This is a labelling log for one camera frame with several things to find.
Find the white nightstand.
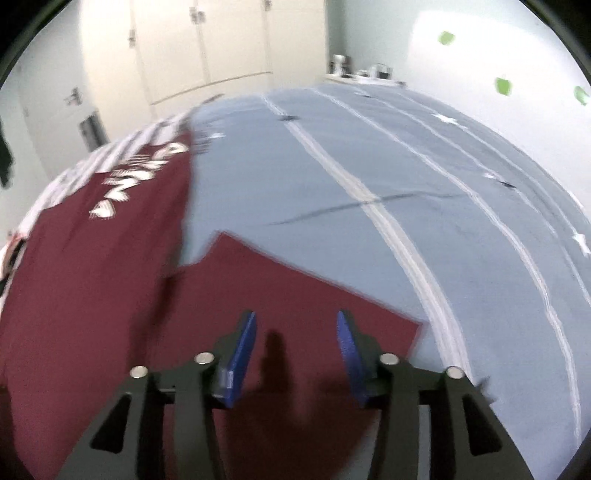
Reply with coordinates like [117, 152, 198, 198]
[324, 73, 407, 86]

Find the maroon t-shirt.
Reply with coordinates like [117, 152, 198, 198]
[0, 131, 424, 480]

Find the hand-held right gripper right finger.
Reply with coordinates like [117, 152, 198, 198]
[336, 310, 536, 480]

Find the dark hanging cloth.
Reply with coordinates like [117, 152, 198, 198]
[0, 117, 17, 190]

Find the striped bed cover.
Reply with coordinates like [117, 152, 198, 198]
[0, 83, 591, 480]

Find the cream wardrobe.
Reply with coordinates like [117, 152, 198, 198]
[78, 0, 329, 106]

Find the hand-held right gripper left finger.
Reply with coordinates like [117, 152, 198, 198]
[58, 310, 258, 480]

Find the white door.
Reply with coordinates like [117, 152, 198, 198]
[14, 60, 112, 178]

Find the silver suitcase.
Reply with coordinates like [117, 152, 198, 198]
[79, 115, 103, 150]

